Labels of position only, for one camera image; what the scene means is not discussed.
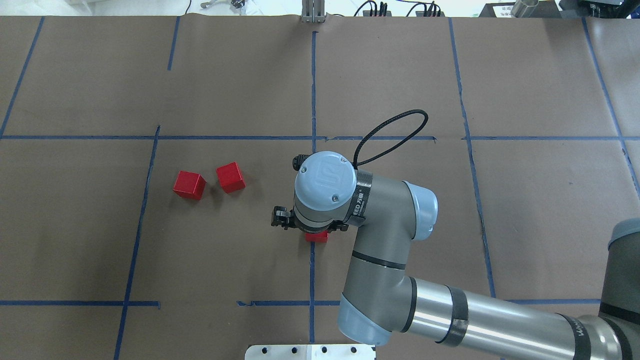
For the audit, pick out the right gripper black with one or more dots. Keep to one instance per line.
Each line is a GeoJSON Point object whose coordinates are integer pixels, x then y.
{"type": "Point", "coordinates": [280, 218]}

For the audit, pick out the red cube placed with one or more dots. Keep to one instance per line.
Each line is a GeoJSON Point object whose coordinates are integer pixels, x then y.
{"type": "Point", "coordinates": [320, 237]}
{"type": "Point", "coordinates": [230, 177]}

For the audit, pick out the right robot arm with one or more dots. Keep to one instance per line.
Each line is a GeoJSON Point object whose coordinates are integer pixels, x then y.
{"type": "Point", "coordinates": [379, 298]}

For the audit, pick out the red cube far left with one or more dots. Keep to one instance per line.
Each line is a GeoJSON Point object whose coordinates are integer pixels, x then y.
{"type": "Point", "coordinates": [189, 185]}

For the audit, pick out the brown paper table cover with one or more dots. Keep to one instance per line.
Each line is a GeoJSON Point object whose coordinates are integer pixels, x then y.
{"type": "Point", "coordinates": [528, 149]}

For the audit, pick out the silver metal cup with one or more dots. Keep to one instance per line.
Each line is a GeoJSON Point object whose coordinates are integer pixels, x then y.
{"type": "Point", "coordinates": [523, 8]}

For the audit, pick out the white metal base plate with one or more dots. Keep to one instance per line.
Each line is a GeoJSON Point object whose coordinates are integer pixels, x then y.
{"type": "Point", "coordinates": [311, 352]}

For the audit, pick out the aluminium frame post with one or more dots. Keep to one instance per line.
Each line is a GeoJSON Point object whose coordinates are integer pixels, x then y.
{"type": "Point", "coordinates": [313, 11]}

